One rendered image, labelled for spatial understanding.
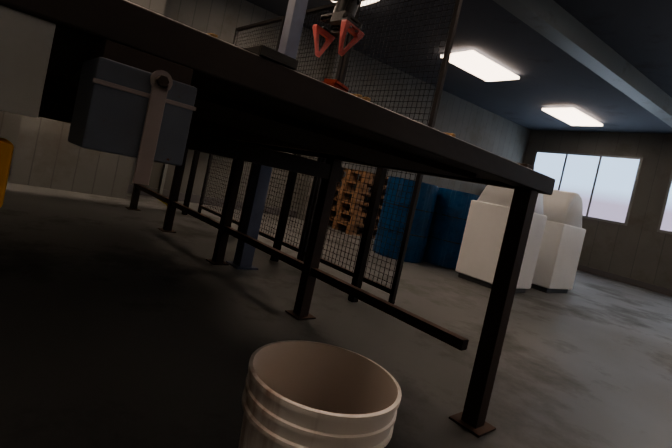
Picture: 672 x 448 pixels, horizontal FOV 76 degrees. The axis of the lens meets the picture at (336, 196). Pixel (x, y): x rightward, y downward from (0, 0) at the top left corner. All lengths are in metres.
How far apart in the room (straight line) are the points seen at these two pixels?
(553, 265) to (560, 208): 0.67
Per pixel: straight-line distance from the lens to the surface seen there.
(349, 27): 1.13
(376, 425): 0.84
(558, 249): 5.61
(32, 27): 0.67
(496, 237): 4.78
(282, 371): 1.04
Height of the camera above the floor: 0.74
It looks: 2 degrees down
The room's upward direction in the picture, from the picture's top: 12 degrees clockwise
